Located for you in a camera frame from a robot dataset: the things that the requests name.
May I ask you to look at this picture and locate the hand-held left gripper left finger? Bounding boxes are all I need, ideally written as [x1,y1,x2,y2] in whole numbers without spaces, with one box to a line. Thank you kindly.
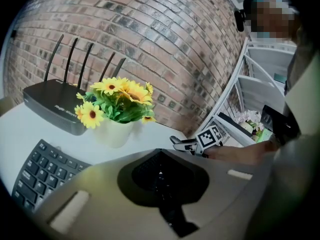
[32,148,181,240]

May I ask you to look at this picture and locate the white metal shelf rack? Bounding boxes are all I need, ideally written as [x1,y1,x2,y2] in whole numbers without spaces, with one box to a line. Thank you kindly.
[194,36,298,148]

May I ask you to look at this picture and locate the person's right forearm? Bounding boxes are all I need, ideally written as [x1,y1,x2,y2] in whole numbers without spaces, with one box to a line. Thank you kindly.
[207,140,279,166]

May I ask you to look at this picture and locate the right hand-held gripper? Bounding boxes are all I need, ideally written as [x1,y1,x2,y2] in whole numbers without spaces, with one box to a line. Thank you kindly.
[169,124,224,157]

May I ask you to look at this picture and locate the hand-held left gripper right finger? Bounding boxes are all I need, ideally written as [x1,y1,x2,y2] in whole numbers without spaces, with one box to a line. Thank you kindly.
[159,148,275,235]

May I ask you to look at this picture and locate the person's grey shirt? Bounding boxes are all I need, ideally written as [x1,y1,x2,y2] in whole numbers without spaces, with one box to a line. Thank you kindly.
[249,26,320,240]

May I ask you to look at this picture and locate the black head-worn camera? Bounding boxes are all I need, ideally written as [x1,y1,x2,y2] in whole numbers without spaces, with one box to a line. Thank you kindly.
[234,0,253,32]

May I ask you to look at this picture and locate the white desk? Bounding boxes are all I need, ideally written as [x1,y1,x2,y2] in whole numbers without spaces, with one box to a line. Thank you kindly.
[0,96,191,195]

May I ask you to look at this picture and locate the black router with antennas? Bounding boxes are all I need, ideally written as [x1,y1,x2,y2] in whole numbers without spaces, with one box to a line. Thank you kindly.
[22,33,127,137]

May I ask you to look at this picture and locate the person's head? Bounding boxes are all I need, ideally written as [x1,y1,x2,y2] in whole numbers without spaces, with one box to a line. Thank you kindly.
[243,0,301,40]

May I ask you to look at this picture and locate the black keyboard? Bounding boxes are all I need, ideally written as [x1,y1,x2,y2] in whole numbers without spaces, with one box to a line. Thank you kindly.
[11,138,92,214]

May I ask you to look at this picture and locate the sunflowers in white pot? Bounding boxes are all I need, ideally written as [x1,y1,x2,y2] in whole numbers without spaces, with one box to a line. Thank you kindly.
[74,76,157,149]

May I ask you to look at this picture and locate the pale pink flowers in pot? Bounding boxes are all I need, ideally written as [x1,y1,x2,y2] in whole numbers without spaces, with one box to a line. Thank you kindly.
[233,110,265,136]

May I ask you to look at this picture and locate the black monitor device with screen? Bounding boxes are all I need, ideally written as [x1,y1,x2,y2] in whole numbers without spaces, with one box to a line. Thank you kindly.
[261,105,301,145]

